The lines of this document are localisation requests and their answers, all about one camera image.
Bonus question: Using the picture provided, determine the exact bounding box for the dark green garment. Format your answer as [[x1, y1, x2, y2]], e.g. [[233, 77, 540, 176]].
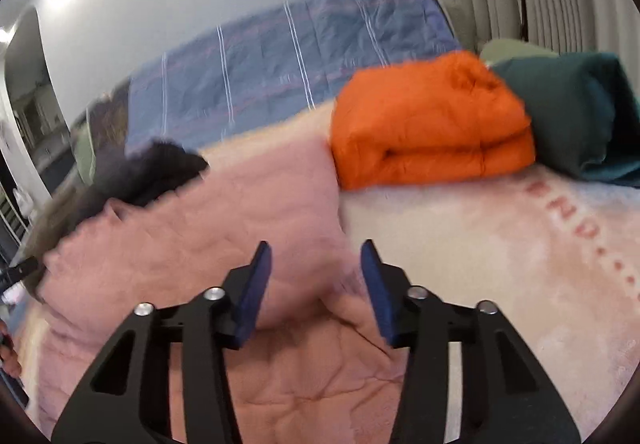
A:
[[492, 51, 640, 187]]

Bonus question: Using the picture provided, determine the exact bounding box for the grey fleece garment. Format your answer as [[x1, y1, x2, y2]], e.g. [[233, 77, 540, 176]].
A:
[[20, 184, 116, 297]]

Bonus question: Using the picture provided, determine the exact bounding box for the green quilted cloth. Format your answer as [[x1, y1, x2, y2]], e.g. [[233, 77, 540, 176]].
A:
[[71, 123, 97, 187]]

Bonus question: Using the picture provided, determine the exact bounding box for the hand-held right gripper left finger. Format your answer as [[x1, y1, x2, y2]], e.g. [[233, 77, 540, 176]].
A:
[[51, 240, 273, 444]]

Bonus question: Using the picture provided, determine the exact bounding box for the orange puffer jacket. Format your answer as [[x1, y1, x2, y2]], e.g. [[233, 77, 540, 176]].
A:
[[330, 50, 537, 191]]

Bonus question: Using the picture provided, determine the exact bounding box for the dark floral cloth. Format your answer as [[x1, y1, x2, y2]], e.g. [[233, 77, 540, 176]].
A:
[[85, 91, 132, 165]]

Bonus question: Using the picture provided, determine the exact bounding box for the black puffer jacket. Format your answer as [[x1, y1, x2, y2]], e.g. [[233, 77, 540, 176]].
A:
[[92, 138, 211, 207]]

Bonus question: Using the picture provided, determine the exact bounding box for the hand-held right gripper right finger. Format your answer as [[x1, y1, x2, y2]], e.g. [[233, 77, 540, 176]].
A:
[[360, 239, 583, 444]]

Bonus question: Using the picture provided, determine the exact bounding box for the light green pillow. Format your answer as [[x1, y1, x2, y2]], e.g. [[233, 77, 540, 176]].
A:
[[479, 38, 556, 66]]

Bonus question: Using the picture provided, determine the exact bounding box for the blue plaid bed sheet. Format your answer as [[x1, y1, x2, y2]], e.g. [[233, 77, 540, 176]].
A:
[[124, 0, 463, 157]]

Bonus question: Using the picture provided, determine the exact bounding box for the pink quilted garment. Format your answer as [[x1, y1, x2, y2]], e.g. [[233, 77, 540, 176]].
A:
[[37, 129, 416, 444]]

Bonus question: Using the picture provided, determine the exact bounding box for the pink plush blanket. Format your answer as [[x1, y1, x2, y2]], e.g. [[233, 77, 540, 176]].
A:
[[20, 99, 640, 444]]

